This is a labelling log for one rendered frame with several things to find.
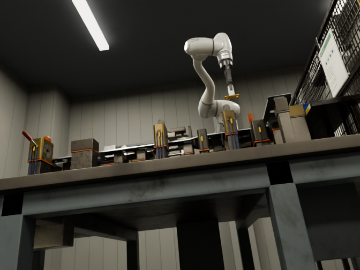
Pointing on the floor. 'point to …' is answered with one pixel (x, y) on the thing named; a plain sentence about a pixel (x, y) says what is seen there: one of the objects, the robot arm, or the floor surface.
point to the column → (200, 245)
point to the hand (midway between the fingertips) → (231, 91)
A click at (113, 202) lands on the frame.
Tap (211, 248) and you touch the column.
